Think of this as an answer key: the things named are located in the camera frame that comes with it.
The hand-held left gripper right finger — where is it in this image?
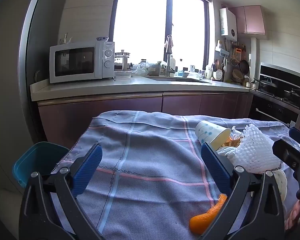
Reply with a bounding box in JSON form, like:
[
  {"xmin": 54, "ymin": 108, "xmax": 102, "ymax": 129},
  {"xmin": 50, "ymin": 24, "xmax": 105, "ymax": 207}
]
[{"xmin": 201, "ymin": 142, "xmax": 285, "ymax": 240}]

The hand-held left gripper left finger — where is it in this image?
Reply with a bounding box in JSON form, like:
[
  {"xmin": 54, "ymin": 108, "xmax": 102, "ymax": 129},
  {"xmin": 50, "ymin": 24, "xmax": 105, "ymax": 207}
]
[{"xmin": 19, "ymin": 144, "xmax": 103, "ymax": 240}]

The white plastic bag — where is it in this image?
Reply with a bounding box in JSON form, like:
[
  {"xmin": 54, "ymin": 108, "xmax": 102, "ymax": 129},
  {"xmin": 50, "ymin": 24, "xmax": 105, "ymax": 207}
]
[{"xmin": 216, "ymin": 145, "xmax": 238, "ymax": 159}]

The gold snack wrapper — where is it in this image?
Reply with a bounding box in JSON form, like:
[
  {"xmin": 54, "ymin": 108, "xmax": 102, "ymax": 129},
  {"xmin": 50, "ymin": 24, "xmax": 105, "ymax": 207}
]
[{"xmin": 225, "ymin": 129, "xmax": 242, "ymax": 147}]

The dotted white paper cup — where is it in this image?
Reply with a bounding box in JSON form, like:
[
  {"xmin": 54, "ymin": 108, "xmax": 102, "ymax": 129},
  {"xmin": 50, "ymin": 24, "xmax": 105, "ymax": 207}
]
[{"xmin": 195, "ymin": 120, "xmax": 232, "ymax": 152}]

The white foam fruit net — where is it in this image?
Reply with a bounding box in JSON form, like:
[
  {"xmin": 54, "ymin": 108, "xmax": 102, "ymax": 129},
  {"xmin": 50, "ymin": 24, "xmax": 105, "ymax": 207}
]
[{"xmin": 226, "ymin": 124, "xmax": 282, "ymax": 174}]

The blue plastic bin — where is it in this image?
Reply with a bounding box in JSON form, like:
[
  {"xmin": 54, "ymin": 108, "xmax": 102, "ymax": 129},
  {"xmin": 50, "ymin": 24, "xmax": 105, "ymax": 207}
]
[{"xmin": 12, "ymin": 141, "xmax": 70, "ymax": 188}]

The orange peel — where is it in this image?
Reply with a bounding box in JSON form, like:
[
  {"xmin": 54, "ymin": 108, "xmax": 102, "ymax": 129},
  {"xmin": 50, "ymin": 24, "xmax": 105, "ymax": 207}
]
[{"xmin": 189, "ymin": 194, "xmax": 228, "ymax": 235}]

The person's right hand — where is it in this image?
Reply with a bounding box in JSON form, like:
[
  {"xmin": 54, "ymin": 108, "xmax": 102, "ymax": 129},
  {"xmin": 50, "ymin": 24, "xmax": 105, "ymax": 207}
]
[{"xmin": 284, "ymin": 200, "xmax": 300, "ymax": 232}]

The white crumpled paper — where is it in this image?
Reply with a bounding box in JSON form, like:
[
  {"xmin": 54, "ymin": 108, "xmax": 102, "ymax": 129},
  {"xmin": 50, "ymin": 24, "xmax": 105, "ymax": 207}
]
[{"xmin": 271, "ymin": 169, "xmax": 288, "ymax": 202}]

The black integrated stove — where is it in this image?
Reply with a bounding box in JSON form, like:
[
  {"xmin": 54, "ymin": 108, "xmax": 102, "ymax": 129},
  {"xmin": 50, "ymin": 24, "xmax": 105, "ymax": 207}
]
[{"xmin": 249, "ymin": 62, "xmax": 300, "ymax": 128}]

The black cooking pot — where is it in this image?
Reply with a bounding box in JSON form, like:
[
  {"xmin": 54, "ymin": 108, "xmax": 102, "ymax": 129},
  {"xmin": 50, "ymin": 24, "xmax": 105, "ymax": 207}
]
[
  {"xmin": 282, "ymin": 89, "xmax": 300, "ymax": 103},
  {"xmin": 254, "ymin": 77, "xmax": 278, "ymax": 94}
]

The grey checked cloth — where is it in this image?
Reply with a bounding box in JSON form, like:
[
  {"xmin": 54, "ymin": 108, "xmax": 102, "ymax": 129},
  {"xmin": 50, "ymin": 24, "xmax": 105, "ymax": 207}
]
[{"xmin": 50, "ymin": 110, "xmax": 298, "ymax": 240}]

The kitchen countertop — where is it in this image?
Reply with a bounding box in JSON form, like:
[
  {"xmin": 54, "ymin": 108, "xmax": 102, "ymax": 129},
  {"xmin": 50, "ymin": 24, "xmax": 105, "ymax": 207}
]
[{"xmin": 30, "ymin": 76, "xmax": 250, "ymax": 102}]

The stack of bowls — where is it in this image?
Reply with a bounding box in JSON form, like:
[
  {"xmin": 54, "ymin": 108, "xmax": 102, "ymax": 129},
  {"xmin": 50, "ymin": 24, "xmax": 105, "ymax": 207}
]
[{"xmin": 232, "ymin": 69, "xmax": 244, "ymax": 83}]

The white utensil holder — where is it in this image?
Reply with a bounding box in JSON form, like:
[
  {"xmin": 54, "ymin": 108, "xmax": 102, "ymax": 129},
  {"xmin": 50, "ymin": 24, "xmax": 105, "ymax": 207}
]
[{"xmin": 212, "ymin": 60, "xmax": 224, "ymax": 82}]

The clear food container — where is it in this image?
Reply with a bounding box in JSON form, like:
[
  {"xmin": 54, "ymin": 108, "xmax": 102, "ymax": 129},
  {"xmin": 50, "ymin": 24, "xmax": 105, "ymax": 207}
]
[{"xmin": 114, "ymin": 70, "xmax": 132, "ymax": 79}]

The white microwave oven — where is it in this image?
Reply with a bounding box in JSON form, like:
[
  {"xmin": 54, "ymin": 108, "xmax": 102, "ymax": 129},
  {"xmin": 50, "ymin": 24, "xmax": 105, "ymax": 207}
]
[{"xmin": 49, "ymin": 41, "xmax": 115, "ymax": 84}]

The grey refrigerator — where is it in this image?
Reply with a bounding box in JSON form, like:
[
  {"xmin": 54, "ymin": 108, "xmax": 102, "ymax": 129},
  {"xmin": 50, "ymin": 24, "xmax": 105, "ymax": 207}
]
[{"xmin": 0, "ymin": 0, "xmax": 49, "ymax": 195}]

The glass jug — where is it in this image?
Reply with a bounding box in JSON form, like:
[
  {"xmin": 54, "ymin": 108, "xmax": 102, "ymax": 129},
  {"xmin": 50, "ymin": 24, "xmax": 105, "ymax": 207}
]
[{"xmin": 114, "ymin": 50, "xmax": 131, "ymax": 71}]

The brown paper bag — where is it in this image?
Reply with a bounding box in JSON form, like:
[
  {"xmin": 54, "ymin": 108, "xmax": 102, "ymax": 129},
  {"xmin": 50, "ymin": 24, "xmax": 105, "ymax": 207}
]
[{"xmin": 147, "ymin": 61, "xmax": 165, "ymax": 76}]

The white figurine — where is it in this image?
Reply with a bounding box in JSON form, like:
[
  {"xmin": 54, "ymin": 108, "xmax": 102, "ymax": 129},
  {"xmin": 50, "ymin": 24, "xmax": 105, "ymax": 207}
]
[{"xmin": 60, "ymin": 33, "xmax": 73, "ymax": 45}]

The white water heater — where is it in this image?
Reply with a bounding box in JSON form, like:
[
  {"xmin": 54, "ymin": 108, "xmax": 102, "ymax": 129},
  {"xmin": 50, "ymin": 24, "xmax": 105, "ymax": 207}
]
[{"xmin": 219, "ymin": 7, "xmax": 237, "ymax": 39}]

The kitchen window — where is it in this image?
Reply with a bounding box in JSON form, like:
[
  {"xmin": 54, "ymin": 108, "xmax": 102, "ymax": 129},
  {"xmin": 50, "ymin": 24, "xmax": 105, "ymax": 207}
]
[{"xmin": 109, "ymin": 0, "xmax": 213, "ymax": 73}]

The wall utensil rack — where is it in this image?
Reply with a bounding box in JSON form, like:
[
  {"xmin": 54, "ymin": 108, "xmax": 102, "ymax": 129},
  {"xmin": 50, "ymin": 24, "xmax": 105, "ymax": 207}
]
[{"xmin": 215, "ymin": 40, "xmax": 249, "ymax": 74}]

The pink wall cabinet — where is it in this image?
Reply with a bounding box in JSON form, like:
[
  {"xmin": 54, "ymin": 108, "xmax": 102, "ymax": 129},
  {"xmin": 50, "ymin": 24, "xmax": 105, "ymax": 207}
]
[{"xmin": 229, "ymin": 5, "xmax": 265, "ymax": 35}]

